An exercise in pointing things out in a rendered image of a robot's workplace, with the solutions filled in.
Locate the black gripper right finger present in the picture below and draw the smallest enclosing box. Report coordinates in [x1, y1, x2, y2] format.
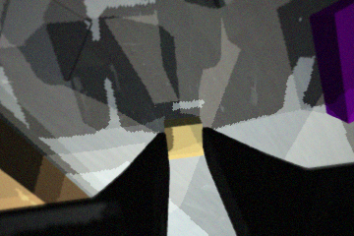
[202, 127, 354, 236]

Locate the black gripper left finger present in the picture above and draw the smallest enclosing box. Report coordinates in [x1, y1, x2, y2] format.
[0, 132, 170, 236]

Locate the purple block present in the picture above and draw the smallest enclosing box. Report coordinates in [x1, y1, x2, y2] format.
[310, 0, 354, 124]

